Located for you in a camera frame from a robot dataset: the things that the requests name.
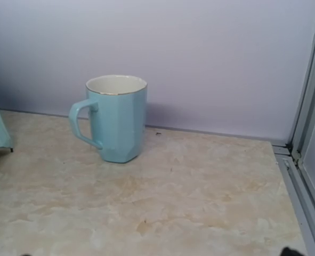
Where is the light blue ceramic mug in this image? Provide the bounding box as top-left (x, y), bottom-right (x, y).
top-left (68, 75), bottom-right (148, 163)

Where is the grey aluminium frame post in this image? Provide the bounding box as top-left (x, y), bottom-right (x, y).
top-left (273, 34), bottom-right (315, 255)

